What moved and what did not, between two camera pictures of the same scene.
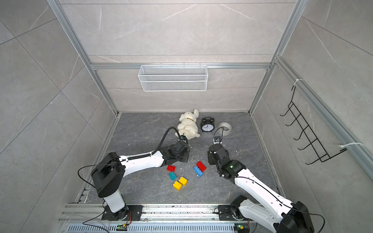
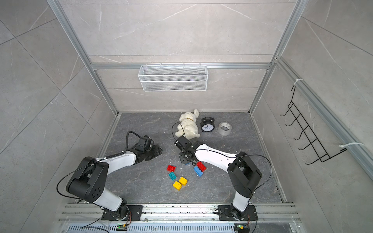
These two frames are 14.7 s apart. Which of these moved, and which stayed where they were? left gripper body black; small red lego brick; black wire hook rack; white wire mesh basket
Moved: left gripper body black
Stayed: black wire hook rack; white wire mesh basket; small red lego brick
